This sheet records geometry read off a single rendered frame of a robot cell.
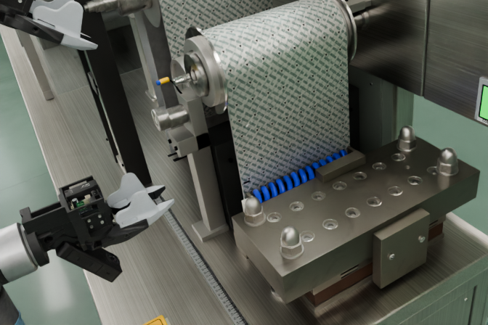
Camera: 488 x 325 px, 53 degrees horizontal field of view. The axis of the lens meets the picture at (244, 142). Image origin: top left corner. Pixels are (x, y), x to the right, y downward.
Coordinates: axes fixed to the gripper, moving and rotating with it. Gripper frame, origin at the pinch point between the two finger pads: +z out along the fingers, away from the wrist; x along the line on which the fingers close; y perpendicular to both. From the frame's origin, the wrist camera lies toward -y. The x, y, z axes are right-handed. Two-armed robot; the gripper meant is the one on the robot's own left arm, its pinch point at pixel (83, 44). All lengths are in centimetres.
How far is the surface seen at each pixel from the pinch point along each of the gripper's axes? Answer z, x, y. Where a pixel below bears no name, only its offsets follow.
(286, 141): 36.1, -8.2, -1.2
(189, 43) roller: 14.9, -0.8, 6.6
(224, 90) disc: 19.3, -8.9, 2.9
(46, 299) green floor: 59, 104, -126
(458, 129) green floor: 233, 87, 20
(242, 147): 28.1, -8.2, -4.8
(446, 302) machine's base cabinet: 64, -34, -13
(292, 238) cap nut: 30.4, -25.5, -10.8
